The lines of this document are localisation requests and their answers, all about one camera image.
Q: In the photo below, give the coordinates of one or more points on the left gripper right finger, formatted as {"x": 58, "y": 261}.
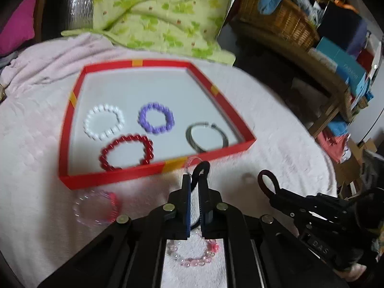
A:
{"x": 211, "y": 223}

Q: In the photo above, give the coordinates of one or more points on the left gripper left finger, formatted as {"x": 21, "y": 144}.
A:
{"x": 178, "y": 221}

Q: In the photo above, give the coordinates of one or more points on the silver metal bangle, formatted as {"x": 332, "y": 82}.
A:
{"x": 205, "y": 136}

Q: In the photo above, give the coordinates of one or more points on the person's right hand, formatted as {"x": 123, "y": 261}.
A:
{"x": 353, "y": 273}

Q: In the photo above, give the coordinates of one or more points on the red cardboard box lid tray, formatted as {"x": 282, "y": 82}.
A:
{"x": 127, "y": 119}

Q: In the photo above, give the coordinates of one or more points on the wooden shelf rack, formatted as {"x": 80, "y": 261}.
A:
{"x": 339, "y": 101}

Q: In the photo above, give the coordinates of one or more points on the pale pink bed blanket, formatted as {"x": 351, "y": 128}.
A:
{"x": 39, "y": 231}

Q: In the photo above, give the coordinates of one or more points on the blue cardboard box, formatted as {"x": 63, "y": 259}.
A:
{"x": 346, "y": 65}

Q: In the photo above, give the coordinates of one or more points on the green floral quilt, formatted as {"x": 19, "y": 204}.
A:
{"x": 180, "y": 27}

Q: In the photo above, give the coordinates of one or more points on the wicker basket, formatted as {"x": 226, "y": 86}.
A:
{"x": 287, "y": 21}

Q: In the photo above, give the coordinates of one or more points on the silver foil insulation panel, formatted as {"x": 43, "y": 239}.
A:
{"x": 78, "y": 14}

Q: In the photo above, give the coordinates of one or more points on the magenta pillow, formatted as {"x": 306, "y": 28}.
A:
{"x": 19, "y": 28}

